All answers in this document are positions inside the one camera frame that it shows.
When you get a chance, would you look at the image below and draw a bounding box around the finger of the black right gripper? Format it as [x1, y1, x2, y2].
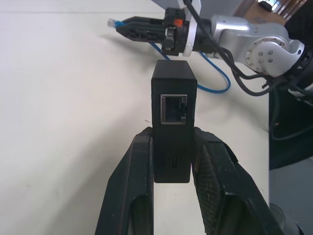
[115, 23, 164, 44]
[121, 16, 165, 26]

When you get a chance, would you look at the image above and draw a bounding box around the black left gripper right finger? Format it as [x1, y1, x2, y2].
[192, 126, 285, 235]

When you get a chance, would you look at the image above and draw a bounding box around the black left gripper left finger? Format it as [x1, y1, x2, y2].
[94, 126, 155, 235]

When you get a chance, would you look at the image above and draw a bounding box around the small black box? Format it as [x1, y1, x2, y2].
[151, 59, 198, 184]

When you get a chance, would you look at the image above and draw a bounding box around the blue Ethernet cable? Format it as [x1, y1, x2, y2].
[107, 18, 232, 94]

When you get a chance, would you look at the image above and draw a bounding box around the brown cardboard box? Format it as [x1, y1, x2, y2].
[243, 0, 295, 26]

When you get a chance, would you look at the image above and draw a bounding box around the dark robot torso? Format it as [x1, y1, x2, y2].
[268, 73, 313, 172]

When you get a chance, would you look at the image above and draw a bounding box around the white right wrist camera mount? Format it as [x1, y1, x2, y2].
[177, 0, 202, 57]

